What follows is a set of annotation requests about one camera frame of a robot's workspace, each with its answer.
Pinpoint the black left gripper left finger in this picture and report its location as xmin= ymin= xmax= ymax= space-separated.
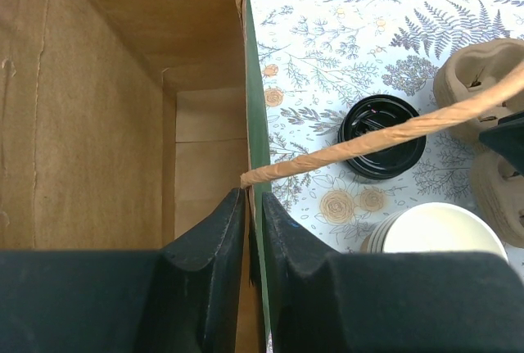
xmin=138 ymin=188 xmax=246 ymax=352

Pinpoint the stack of kraft paper cups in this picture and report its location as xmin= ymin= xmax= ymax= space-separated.
xmin=361 ymin=202 xmax=508 ymax=260

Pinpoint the brown and green paper bag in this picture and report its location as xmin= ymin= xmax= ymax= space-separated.
xmin=1 ymin=0 xmax=516 ymax=352

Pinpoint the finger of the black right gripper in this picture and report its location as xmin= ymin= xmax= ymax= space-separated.
xmin=479 ymin=111 xmax=524 ymax=175

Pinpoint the brown cardboard cup carrier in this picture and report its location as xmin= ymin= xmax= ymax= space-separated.
xmin=433 ymin=38 xmax=523 ymax=248

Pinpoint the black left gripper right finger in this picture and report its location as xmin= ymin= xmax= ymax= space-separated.
xmin=262 ymin=192 xmax=340 ymax=352

